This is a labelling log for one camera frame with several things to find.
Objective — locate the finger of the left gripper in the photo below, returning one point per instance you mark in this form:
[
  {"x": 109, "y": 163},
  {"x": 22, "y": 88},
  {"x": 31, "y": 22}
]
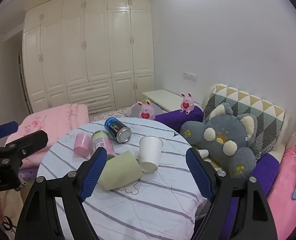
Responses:
[
  {"x": 14, "y": 152},
  {"x": 8, "y": 129}
]

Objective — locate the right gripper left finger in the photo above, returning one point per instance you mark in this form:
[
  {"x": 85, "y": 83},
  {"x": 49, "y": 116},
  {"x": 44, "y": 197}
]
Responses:
[{"x": 39, "y": 217}]

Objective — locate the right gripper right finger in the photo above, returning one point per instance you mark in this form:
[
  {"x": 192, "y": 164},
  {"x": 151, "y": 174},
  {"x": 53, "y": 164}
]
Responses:
[{"x": 253, "y": 218}]

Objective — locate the pink green plastic cup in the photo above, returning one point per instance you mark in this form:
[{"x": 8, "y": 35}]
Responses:
[{"x": 102, "y": 139}]

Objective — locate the small white paper cup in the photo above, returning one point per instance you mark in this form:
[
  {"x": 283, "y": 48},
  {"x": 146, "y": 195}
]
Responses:
[{"x": 203, "y": 153}]

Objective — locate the beige cloth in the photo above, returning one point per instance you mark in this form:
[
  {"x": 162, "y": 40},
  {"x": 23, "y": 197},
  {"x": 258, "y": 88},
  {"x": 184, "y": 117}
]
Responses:
[{"x": 11, "y": 204}]

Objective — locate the pink blanket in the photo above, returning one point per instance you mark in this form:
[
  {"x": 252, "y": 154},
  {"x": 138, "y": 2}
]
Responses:
[{"x": 280, "y": 201}]

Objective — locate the pink folded quilt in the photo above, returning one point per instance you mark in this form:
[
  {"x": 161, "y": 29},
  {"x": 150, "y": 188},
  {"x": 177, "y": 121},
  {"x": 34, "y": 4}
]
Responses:
[{"x": 56, "y": 122}]

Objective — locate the grey plush toy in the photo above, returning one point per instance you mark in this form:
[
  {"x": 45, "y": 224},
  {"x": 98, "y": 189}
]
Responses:
[{"x": 228, "y": 139}]

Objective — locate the striped white tablecloth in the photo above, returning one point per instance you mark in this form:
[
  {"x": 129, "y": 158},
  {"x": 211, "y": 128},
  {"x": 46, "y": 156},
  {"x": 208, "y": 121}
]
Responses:
[{"x": 160, "y": 205}]

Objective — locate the blue black drink can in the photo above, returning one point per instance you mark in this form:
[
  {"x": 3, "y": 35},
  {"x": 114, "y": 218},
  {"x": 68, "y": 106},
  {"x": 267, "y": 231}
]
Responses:
[{"x": 118, "y": 130}]

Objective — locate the heart pattern bedsheet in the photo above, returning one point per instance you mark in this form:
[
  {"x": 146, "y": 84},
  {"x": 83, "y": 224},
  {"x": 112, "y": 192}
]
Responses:
[{"x": 103, "y": 114}]

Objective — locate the grey pillow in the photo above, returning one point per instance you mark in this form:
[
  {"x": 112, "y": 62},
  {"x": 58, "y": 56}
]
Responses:
[{"x": 136, "y": 109}]

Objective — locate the purple pillow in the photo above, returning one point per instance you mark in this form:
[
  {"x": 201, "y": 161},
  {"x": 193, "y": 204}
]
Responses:
[{"x": 175, "y": 119}]

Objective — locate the cream white wardrobe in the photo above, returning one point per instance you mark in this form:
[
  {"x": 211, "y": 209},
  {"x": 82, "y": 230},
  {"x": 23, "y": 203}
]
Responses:
[{"x": 93, "y": 52}]

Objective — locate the pink bunny plush right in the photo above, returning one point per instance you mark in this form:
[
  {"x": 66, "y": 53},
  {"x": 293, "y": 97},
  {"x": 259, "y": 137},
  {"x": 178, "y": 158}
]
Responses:
[{"x": 188, "y": 104}]

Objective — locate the pink bunny plush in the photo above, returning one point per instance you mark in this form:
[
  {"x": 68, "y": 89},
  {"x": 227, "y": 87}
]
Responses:
[
  {"x": 146, "y": 110},
  {"x": 188, "y": 104}
]

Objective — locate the pink bunny plush left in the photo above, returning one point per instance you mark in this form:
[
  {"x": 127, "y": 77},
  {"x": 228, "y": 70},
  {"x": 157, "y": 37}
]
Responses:
[{"x": 146, "y": 110}]

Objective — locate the white bedside table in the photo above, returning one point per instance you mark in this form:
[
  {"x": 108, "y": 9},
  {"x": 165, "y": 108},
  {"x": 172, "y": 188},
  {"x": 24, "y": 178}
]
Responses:
[{"x": 165, "y": 99}]

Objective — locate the white wall socket panel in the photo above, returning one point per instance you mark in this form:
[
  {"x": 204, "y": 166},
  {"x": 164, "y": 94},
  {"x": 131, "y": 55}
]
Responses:
[{"x": 190, "y": 76}]

